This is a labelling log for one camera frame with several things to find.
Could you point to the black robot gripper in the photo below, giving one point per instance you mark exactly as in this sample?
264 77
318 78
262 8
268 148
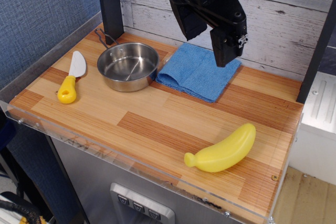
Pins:
228 19

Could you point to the steel pan with wire handle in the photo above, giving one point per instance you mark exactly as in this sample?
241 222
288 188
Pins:
129 66

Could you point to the yellow toy banana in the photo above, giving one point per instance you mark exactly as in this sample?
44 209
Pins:
225 153

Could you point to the blue folded cloth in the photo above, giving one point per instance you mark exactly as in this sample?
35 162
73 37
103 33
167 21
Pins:
193 70

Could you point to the steel cabinet with button panel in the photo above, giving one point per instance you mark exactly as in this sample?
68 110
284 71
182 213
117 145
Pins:
112 193

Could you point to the black and yellow bag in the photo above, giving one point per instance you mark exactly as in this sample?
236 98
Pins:
17 210

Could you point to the black right frame post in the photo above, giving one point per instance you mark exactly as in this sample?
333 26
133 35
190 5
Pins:
317 56

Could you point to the black frame post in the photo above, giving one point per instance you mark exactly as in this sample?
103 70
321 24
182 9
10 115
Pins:
317 56
112 18

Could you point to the black left frame post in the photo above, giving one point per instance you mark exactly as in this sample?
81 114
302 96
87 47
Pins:
112 18

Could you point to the white aluminium rail block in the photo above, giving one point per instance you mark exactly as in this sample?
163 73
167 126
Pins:
319 108

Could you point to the toy knife with yellow handle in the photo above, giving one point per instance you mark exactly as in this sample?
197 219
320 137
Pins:
67 92

